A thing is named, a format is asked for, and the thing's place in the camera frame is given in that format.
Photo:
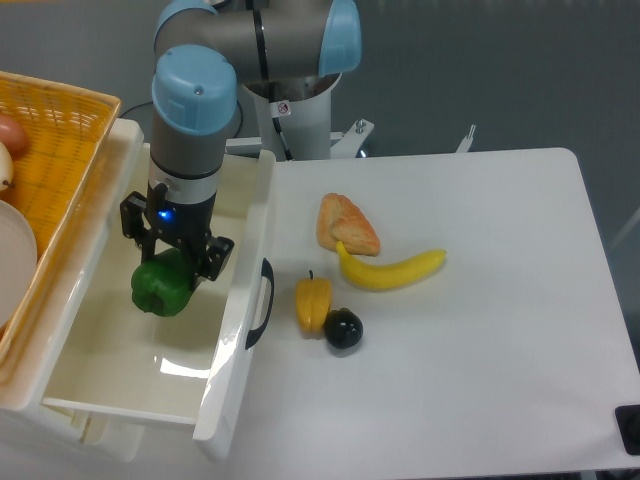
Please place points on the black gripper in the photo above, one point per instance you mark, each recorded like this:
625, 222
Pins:
184, 226

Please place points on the green bell pepper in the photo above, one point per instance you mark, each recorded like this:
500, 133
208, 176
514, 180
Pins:
162, 285

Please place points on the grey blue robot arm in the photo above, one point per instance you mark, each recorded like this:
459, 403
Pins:
205, 50

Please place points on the white open upper drawer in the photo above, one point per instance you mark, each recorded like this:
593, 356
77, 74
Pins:
189, 371

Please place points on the yellow bell pepper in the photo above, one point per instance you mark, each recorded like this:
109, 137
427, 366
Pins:
313, 297

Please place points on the dark black bell pepper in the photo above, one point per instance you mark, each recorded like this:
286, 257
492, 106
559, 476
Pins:
343, 329

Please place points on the white drawer cabinet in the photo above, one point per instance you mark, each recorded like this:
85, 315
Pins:
31, 346

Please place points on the yellow woven basket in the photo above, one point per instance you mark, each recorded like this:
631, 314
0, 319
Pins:
67, 126

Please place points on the white plate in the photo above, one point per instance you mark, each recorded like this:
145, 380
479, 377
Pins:
18, 260

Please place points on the croissant bread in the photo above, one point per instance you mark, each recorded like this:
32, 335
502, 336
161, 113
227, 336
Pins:
340, 220

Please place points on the white onion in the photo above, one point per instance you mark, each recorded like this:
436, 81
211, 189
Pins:
6, 168

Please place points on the red onion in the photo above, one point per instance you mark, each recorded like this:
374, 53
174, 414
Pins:
13, 135

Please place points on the yellow banana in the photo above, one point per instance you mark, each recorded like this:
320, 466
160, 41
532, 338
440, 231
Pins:
390, 276

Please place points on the black object at table edge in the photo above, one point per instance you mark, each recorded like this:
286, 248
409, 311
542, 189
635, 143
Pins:
628, 420

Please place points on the black drawer handle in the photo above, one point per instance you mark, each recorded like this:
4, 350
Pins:
264, 305

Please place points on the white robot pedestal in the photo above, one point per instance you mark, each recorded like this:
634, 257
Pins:
294, 116

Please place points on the white metal base frame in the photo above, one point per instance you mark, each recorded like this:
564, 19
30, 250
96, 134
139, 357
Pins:
343, 144

